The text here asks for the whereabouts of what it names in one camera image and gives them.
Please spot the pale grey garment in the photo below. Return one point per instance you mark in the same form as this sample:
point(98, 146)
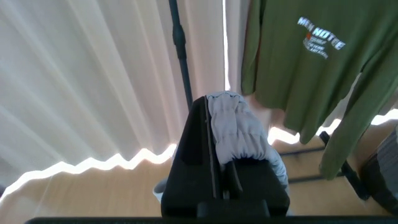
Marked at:
point(236, 130)

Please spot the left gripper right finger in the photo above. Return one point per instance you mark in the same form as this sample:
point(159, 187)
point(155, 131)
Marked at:
point(258, 189)

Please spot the black clothes rack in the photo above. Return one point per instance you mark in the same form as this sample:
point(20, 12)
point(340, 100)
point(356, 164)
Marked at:
point(179, 40)

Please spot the green long-sleeved shirt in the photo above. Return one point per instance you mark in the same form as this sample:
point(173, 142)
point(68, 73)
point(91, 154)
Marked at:
point(295, 77)

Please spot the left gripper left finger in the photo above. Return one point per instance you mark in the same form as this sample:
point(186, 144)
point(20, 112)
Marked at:
point(192, 180)

